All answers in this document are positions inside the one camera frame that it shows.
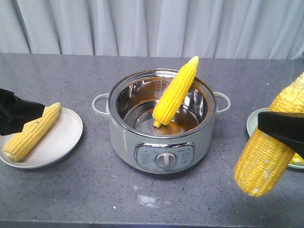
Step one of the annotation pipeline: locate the green electric cooking pot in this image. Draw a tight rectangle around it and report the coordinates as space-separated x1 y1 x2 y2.
92 68 231 174

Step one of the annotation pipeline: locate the pale yellow corn cob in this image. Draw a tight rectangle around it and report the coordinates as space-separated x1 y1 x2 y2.
3 102 61 162

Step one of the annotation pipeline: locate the white pleated curtain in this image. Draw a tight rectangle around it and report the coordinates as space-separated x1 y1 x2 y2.
0 0 304 59

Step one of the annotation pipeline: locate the bright yellow corn cob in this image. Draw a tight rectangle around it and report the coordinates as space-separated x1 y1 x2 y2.
152 56 199 128

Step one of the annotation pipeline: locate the green round plate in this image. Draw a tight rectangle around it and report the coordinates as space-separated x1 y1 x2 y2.
247 107 304 170

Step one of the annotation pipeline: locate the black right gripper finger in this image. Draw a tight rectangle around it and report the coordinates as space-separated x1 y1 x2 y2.
258 112 304 157

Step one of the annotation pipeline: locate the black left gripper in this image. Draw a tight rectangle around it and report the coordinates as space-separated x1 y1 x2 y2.
0 89 45 136

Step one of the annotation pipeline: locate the white round plate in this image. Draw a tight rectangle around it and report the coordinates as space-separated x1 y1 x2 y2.
0 107 83 169

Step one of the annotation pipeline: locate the yellow corn cob with spots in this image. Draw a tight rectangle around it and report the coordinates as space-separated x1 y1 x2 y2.
234 74 304 197

